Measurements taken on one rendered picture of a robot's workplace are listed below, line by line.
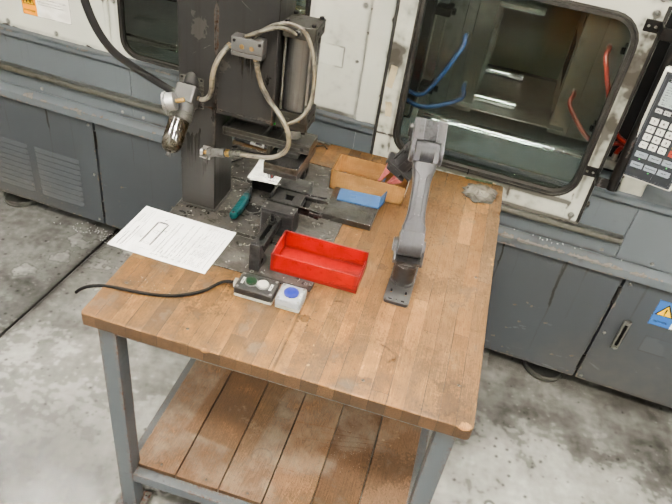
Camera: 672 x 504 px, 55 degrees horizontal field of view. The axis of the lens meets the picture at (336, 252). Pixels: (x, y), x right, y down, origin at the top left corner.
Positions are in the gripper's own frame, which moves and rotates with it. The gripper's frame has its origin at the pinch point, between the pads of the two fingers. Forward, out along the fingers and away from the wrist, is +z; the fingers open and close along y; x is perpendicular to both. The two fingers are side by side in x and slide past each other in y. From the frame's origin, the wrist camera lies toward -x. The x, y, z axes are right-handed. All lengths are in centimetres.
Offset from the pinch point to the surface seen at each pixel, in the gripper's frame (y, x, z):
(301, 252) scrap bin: 10.4, 43.9, 10.6
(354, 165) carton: 9.8, -5.4, 5.6
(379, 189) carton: 0.2, 6.1, -0.5
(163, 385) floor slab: 6, 35, 115
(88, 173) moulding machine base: 89, -39, 123
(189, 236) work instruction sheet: 37, 50, 28
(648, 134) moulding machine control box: -48, -14, -67
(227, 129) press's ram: 49, 33, 3
